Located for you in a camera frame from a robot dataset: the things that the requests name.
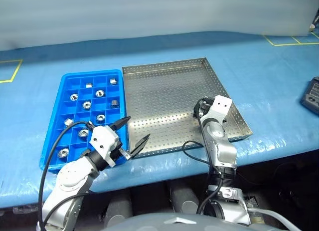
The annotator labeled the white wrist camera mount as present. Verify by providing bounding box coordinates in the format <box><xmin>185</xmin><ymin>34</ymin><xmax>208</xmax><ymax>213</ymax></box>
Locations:
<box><xmin>89</xmin><ymin>125</ymin><xmax>123</xmax><ymax>168</ymax></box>
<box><xmin>200</xmin><ymin>95</ymin><xmax>233</xmax><ymax>124</ymax></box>

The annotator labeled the white cable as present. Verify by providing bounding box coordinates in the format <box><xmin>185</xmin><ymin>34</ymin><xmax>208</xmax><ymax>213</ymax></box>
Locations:
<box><xmin>246</xmin><ymin>207</ymin><xmax>297</xmax><ymax>231</ymax></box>

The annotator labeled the grey robot torso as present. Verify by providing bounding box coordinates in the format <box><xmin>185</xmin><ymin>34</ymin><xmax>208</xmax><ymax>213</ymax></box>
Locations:
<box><xmin>99</xmin><ymin>212</ymin><xmax>252</xmax><ymax>231</ymax></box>

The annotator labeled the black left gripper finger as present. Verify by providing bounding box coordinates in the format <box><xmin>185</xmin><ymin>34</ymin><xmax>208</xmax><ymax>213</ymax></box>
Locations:
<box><xmin>129</xmin><ymin>133</ymin><xmax>151</xmax><ymax>159</ymax></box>
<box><xmin>110</xmin><ymin>116</ymin><xmax>132</xmax><ymax>132</ymax></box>

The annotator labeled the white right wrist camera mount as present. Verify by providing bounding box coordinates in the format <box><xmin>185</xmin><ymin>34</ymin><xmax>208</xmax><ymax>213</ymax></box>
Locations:
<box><xmin>200</xmin><ymin>95</ymin><xmax>233</xmax><ymax>124</ymax></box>

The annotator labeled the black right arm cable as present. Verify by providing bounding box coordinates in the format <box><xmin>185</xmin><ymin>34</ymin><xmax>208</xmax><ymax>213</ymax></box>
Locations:
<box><xmin>181</xmin><ymin>98</ymin><xmax>224</xmax><ymax>216</ymax></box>

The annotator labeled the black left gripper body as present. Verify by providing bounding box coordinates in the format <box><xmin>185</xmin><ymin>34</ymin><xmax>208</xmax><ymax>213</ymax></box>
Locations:
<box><xmin>109</xmin><ymin>130</ymin><xmax>132</xmax><ymax>161</ymax></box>

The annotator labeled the perforated steel tray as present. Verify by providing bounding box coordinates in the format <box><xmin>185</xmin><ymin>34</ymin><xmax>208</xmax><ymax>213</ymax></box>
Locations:
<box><xmin>121</xmin><ymin>57</ymin><xmax>254</xmax><ymax>159</ymax></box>

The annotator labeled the dark grey rounded cylinder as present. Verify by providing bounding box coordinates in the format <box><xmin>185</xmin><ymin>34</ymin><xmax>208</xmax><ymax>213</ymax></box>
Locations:
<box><xmin>103</xmin><ymin>191</ymin><xmax>134</xmax><ymax>228</ymax></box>
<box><xmin>169</xmin><ymin>183</ymin><xmax>200</xmax><ymax>216</ymax></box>

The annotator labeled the blue compartment tray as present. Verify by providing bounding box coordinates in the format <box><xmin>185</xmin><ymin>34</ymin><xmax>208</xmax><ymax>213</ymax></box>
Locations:
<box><xmin>39</xmin><ymin>69</ymin><xmax>130</xmax><ymax>173</ymax></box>

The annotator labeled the black handheld device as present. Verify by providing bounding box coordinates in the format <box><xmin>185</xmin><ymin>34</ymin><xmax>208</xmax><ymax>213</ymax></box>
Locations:
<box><xmin>300</xmin><ymin>76</ymin><xmax>319</xmax><ymax>115</ymax></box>

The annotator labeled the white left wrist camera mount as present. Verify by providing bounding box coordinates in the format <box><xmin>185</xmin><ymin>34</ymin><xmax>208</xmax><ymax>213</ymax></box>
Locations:
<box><xmin>89</xmin><ymin>125</ymin><xmax>123</xmax><ymax>168</ymax></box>

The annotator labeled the blue plastic table cover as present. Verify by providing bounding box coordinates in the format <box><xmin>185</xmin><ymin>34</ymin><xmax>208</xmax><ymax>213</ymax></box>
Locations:
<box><xmin>0</xmin><ymin>31</ymin><xmax>319</xmax><ymax>209</ymax></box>

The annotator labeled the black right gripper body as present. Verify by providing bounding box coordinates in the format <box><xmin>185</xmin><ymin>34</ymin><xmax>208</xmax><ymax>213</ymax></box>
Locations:
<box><xmin>193</xmin><ymin>97</ymin><xmax>215</xmax><ymax>118</ymax></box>

